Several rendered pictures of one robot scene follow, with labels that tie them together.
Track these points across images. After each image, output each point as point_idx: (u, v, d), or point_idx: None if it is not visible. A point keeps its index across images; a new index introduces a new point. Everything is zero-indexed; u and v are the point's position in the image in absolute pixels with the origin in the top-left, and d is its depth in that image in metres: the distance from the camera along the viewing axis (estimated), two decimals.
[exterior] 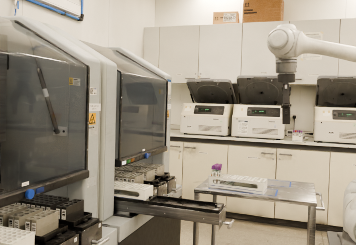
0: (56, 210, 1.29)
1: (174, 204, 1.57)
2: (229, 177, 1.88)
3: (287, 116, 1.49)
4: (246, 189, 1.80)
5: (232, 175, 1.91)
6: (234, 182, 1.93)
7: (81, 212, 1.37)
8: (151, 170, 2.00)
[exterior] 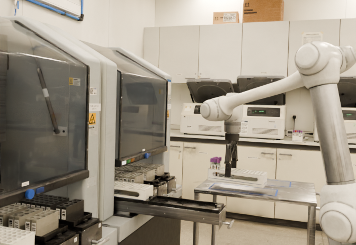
0: (56, 210, 1.29)
1: (174, 204, 1.57)
2: None
3: (228, 170, 1.83)
4: (246, 182, 1.80)
5: (232, 169, 1.91)
6: (234, 175, 1.93)
7: (81, 212, 1.37)
8: (151, 170, 2.00)
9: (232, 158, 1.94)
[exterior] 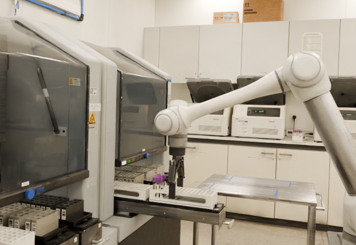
0: (56, 210, 1.29)
1: (174, 204, 1.57)
2: None
3: (172, 191, 1.56)
4: (192, 205, 1.54)
5: (177, 188, 1.65)
6: (180, 196, 1.66)
7: (81, 212, 1.37)
8: (151, 170, 2.00)
9: (178, 175, 1.68)
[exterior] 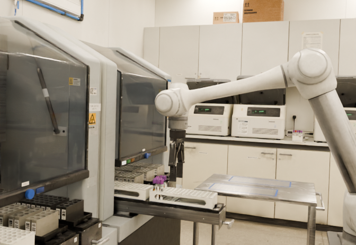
0: (56, 210, 1.29)
1: (174, 204, 1.57)
2: (173, 191, 1.61)
3: (174, 174, 1.57)
4: (192, 206, 1.54)
5: (178, 189, 1.65)
6: (180, 197, 1.66)
7: (81, 212, 1.37)
8: (151, 170, 2.00)
9: (178, 160, 1.67)
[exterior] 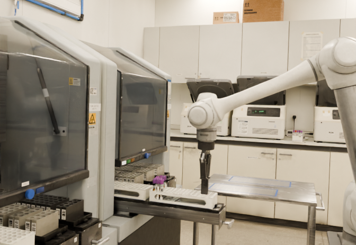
0: (56, 210, 1.29)
1: (174, 204, 1.57)
2: (173, 191, 1.61)
3: None
4: (192, 206, 1.54)
5: (178, 189, 1.65)
6: (180, 197, 1.66)
7: (81, 212, 1.37)
8: (151, 170, 2.00)
9: (206, 176, 1.56)
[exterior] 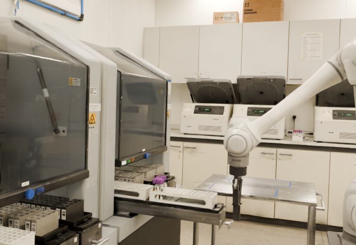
0: (56, 210, 1.29)
1: (174, 204, 1.57)
2: (173, 191, 1.61)
3: None
4: (192, 206, 1.54)
5: (178, 189, 1.65)
6: (180, 197, 1.66)
7: (81, 212, 1.37)
8: (151, 170, 2.00)
9: (238, 202, 1.52)
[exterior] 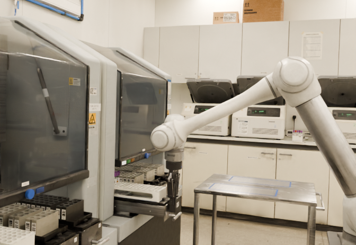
0: (56, 210, 1.29)
1: (124, 198, 1.65)
2: (124, 185, 1.69)
3: None
4: (140, 199, 1.62)
5: (130, 184, 1.73)
6: (133, 191, 1.74)
7: (81, 212, 1.37)
8: (151, 170, 2.00)
9: (174, 194, 1.61)
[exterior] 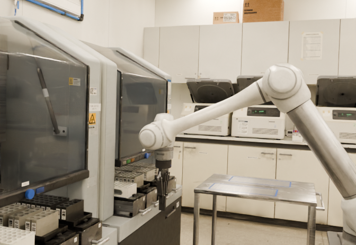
0: (56, 210, 1.29)
1: None
2: None
3: None
4: None
5: None
6: None
7: (81, 212, 1.37)
8: (151, 170, 2.00)
9: (163, 193, 1.63)
